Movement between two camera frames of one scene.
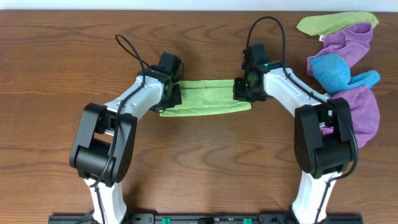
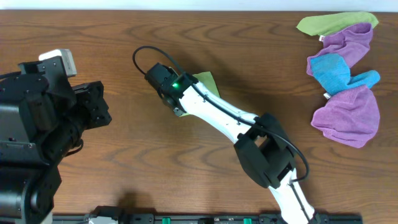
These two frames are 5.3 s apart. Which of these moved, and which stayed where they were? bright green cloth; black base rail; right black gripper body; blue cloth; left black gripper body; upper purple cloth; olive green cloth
Moved: right black gripper body; left black gripper body; bright green cloth
Stayed: blue cloth; olive green cloth; black base rail; upper purple cloth
